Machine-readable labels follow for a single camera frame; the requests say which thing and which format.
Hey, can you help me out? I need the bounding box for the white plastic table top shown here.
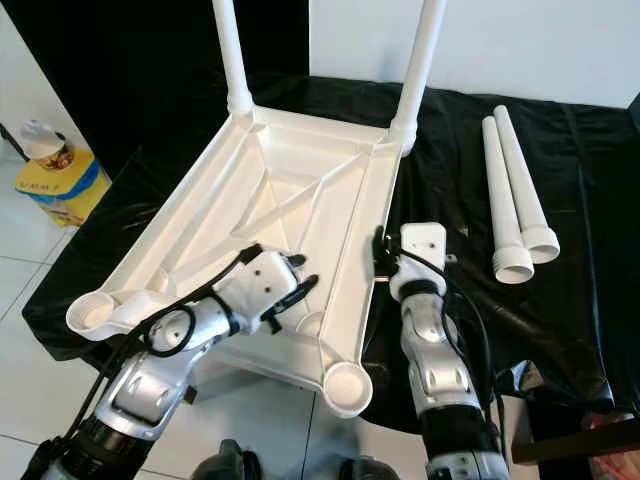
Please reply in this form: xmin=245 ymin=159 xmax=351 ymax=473
xmin=65 ymin=105 xmax=406 ymax=419

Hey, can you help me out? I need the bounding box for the dark grey robot left foot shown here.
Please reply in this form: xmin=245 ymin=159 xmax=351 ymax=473
xmin=210 ymin=440 xmax=267 ymax=480

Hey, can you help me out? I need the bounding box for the dark grey robot foot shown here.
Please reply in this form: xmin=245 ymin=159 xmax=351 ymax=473
xmin=335 ymin=455 xmax=401 ymax=480
xmin=210 ymin=440 xmax=267 ymax=480

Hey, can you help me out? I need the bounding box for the dark grey robot right foot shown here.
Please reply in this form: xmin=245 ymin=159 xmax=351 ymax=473
xmin=335 ymin=455 xmax=401 ymax=480

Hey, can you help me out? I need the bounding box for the black plastic table cover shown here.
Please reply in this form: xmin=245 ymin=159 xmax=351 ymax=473
xmin=23 ymin=75 xmax=640 ymax=441

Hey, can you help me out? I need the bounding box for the yellow blue cardboard box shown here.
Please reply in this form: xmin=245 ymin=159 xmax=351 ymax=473
xmin=15 ymin=150 xmax=109 ymax=229

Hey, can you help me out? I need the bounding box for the black door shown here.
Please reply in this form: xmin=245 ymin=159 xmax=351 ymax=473
xmin=0 ymin=0 xmax=311 ymax=181

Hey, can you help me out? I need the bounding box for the instant noodle cup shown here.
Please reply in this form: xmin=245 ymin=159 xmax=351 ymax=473
xmin=22 ymin=120 xmax=73 ymax=169

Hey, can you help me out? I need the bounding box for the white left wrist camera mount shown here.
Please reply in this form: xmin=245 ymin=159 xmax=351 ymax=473
xmin=225 ymin=250 xmax=306 ymax=331

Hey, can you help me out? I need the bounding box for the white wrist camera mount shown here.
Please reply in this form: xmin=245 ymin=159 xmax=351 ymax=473
xmin=225 ymin=250 xmax=306 ymax=331
xmin=388 ymin=222 xmax=449 ymax=299

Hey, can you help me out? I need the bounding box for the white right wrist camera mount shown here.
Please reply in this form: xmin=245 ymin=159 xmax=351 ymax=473
xmin=388 ymin=222 xmax=449 ymax=299

